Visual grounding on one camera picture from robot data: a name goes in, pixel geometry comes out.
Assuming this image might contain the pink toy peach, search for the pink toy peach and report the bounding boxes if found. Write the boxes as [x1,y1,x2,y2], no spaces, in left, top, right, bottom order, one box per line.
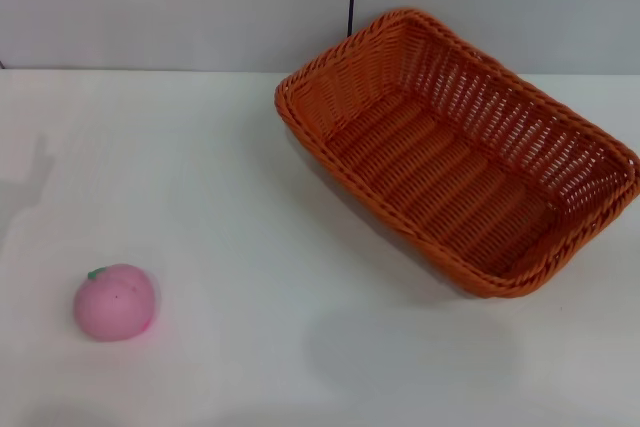
[73,262,162,344]

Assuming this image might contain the orange woven plastic basket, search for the orange woven plastic basket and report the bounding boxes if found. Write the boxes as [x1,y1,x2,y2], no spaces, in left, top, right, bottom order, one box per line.
[273,7,640,300]

